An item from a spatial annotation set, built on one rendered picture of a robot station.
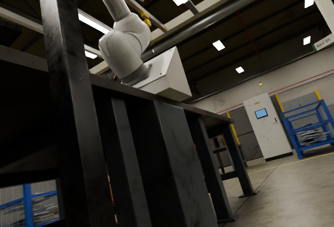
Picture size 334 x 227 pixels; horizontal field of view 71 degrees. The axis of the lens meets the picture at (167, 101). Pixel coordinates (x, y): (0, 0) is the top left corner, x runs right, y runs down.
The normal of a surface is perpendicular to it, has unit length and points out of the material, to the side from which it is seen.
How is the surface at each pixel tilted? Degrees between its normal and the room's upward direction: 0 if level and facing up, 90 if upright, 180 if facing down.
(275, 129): 90
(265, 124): 90
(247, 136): 90
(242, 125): 90
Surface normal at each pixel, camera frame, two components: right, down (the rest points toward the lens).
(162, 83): -0.48, -0.15
